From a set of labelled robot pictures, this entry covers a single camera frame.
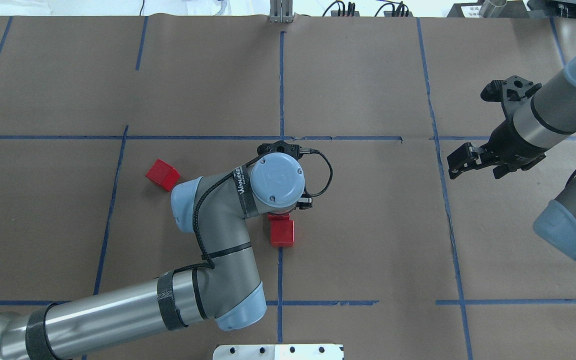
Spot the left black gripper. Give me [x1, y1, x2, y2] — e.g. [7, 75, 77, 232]
[295, 196, 313, 210]

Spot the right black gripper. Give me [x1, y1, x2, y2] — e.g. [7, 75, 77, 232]
[446, 120, 547, 180]

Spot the red cube block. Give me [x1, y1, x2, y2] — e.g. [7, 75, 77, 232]
[267, 212, 291, 222]
[269, 219, 295, 248]
[145, 158, 181, 192]

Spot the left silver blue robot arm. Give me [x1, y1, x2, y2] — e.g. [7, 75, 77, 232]
[0, 151, 306, 360]

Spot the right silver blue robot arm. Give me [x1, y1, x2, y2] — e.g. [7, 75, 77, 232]
[445, 54, 576, 262]

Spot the silver metal cup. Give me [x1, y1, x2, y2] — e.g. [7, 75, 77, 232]
[478, 0, 508, 18]

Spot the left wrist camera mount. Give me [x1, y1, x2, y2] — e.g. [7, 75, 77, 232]
[256, 140, 314, 160]

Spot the left camera black cable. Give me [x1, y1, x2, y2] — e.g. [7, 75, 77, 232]
[173, 148, 334, 275]

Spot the white camera stand pole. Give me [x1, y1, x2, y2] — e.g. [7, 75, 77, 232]
[212, 343, 346, 360]

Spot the aluminium frame post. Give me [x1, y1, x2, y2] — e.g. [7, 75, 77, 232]
[269, 0, 295, 24]

